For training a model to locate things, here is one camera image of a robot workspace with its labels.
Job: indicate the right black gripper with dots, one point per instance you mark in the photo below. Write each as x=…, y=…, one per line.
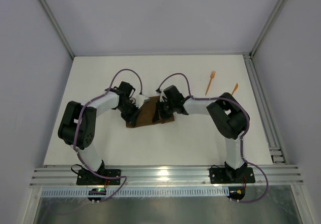
x=162, y=110

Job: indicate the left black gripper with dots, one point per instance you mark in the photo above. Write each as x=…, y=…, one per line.
x=131, y=113

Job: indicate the brown cloth napkin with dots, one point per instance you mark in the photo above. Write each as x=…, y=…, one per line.
x=145, y=117

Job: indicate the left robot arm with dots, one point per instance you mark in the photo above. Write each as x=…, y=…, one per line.
x=78, y=124

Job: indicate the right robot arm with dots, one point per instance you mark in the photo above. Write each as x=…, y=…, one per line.
x=230, y=119

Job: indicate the orange plastic fork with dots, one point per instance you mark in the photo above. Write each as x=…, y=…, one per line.
x=212, y=76

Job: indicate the orange plastic knife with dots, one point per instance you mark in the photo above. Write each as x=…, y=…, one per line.
x=235, y=88

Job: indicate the left controller board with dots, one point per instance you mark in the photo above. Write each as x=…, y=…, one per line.
x=96, y=195

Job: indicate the controller board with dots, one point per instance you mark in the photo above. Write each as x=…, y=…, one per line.
x=236, y=194
x=96, y=195

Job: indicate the right controller board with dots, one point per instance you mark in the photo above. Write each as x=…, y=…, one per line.
x=236, y=194

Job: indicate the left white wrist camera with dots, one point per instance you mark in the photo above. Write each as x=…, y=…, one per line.
x=140, y=100

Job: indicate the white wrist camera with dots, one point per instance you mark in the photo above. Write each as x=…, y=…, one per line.
x=162, y=95
x=140, y=100

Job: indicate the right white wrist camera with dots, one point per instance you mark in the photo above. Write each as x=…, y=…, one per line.
x=162, y=95

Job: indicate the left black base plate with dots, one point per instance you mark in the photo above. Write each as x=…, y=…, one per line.
x=85, y=177

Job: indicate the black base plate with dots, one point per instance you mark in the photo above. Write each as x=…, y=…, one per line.
x=85, y=177
x=228, y=175

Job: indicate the slotted cable duct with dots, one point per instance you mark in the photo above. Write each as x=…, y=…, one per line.
x=138, y=192

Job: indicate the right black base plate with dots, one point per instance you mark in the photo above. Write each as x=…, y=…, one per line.
x=228, y=175

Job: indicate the front aluminium rail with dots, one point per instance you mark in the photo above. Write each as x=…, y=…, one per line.
x=160, y=176

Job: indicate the aluminium rail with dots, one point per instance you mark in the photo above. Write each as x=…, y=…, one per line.
x=270, y=130
x=160, y=176

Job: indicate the right side aluminium rail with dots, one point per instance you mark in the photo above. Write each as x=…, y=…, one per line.
x=270, y=130

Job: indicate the left aluminium frame post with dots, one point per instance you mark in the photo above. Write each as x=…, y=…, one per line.
x=54, y=23

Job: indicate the aluminium frame post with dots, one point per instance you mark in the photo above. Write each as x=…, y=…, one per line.
x=276, y=10
x=54, y=23

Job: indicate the right aluminium frame post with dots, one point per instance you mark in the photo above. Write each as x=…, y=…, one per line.
x=276, y=10

